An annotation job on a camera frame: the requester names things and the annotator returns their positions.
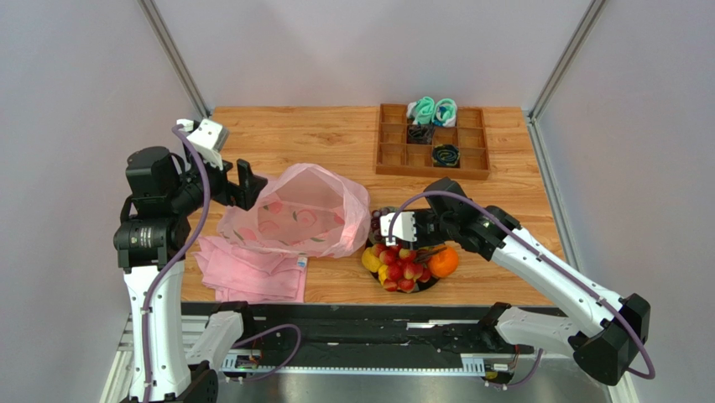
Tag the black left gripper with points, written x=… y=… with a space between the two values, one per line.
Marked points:
x=242 y=196

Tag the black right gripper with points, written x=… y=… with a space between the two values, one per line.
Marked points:
x=427 y=230

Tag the fake orange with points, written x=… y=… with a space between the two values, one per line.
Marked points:
x=444 y=263

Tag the pink plastic bag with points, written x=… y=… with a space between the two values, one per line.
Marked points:
x=307 y=211

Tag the fake yellow bell pepper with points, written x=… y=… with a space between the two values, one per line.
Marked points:
x=382 y=274

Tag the fake yellow lemon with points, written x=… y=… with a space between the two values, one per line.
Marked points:
x=369 y=261

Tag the fake dark grapes bunch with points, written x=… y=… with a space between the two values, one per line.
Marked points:
x=375 y=235

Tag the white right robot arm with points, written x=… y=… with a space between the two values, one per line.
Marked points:
x=603 y=332

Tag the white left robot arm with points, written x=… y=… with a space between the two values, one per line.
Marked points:
x=151 y=243

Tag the dark blue yellow rolled sock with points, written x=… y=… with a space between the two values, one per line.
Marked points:
x=446 y=156

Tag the wooden compartment tray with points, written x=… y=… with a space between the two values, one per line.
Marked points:
x=395 y=157

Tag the pink folded cloth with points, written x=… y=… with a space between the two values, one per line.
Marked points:
x=237 y=274

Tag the black patterned rolled sock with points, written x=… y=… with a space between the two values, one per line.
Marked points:
x=421 y=134

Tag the teal white rolled sock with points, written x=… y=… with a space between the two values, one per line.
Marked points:
x=421 y=111

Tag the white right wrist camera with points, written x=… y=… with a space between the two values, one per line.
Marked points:
x=398 y=227

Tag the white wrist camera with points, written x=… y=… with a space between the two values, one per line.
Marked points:
x=208 y=138
x=398 y=227

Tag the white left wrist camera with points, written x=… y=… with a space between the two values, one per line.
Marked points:
x=208 y=138

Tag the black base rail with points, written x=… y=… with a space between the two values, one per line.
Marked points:
x=321 y=336

